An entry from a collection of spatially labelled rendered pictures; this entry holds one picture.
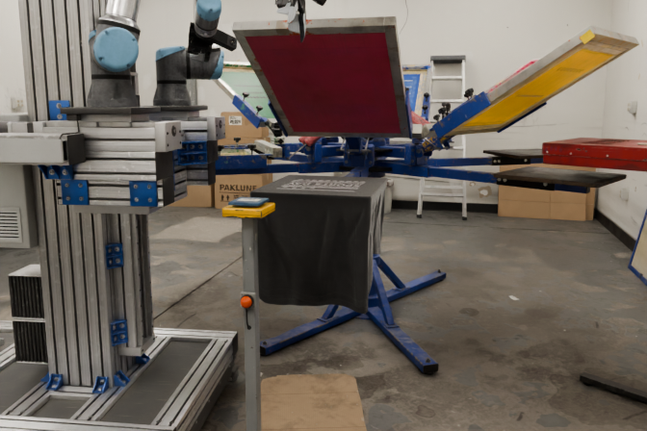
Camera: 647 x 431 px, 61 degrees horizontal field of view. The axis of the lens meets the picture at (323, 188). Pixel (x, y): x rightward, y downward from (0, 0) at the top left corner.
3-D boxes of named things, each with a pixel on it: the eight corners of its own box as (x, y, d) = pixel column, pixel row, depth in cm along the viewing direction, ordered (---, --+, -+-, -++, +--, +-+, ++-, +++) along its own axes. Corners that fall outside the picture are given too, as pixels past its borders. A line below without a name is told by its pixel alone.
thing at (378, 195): (370, 311, 200) (372, 195, 193) (360, 310, 201) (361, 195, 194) (386, 273, 244) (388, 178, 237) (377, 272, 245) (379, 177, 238)
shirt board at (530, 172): (626, 191, 251) (628, 174, 250) (596, 203, 223) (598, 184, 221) (389, 167, 343) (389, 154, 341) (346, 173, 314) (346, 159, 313)
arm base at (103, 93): (77, 107, 169) (74, 73, 167) (102, 106, 183) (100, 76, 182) (124, 107, 167) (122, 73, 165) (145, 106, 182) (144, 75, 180)
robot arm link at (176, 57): (156, 81, 227) (155, 46, 224) (190, 81, 230) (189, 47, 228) (155, 80, 215) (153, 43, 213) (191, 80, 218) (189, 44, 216)
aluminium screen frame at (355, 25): (395, 25, 185) (396, 15, 186) (231, 30, 199) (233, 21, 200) (409, 137, 255) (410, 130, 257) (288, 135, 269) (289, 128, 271)
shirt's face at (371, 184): (369, 197, 192) (369, 196, 192) (250, 192, 202) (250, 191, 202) (386, 179, 238) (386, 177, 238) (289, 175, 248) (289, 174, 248)
